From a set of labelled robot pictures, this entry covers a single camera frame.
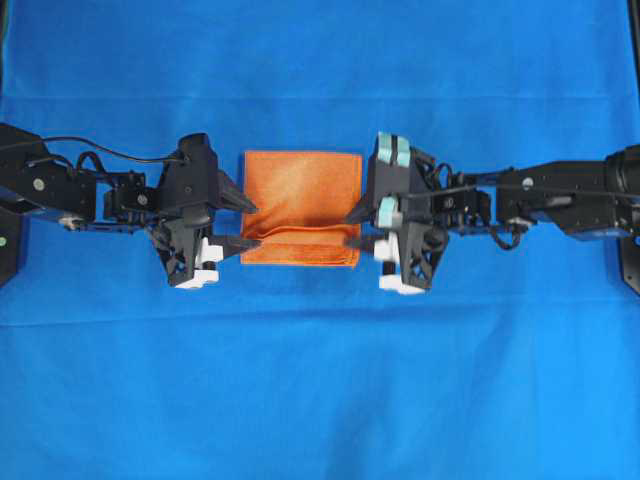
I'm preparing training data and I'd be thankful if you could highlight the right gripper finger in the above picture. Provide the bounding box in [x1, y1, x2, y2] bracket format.
[343, 235, 383, 253]
[344, 191, 381, 224]

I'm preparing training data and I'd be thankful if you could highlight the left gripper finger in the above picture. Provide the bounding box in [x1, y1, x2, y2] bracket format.
[208, 235, 261, 253]
[216, 170, 258, 214]

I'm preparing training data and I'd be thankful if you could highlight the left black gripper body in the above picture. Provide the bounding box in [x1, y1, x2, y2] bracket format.
[150, 133, 223, 289]

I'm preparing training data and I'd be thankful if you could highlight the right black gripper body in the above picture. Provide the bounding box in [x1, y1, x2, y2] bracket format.
[367, 132, 448, 295]

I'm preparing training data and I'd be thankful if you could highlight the orange towel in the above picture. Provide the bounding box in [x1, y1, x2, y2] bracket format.
[241, 151, 363, 268]

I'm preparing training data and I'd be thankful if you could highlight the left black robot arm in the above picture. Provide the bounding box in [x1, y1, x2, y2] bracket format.
[1, 124, 260, 289]

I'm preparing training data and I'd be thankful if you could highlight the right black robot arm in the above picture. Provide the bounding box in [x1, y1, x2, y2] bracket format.
[344, 133, 639, 294]

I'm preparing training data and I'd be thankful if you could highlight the blue table cloth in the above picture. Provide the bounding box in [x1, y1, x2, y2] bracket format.
[1, 1, 639, 479]

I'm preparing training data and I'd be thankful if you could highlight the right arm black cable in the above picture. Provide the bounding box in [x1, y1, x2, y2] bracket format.
[389, 179, 640, 201]

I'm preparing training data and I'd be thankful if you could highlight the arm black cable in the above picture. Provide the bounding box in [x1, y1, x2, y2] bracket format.
[389, 179, 640, 201]
[0, 135, 189, 174]

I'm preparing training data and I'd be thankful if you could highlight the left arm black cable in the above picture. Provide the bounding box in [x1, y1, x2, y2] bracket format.
[0, 135, 189, 174]

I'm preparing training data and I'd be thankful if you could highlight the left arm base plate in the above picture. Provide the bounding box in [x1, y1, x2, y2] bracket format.
[0, 206, 30, 287]

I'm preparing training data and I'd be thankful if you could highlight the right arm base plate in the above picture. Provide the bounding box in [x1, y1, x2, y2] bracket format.
[603, 227, 639, 297]

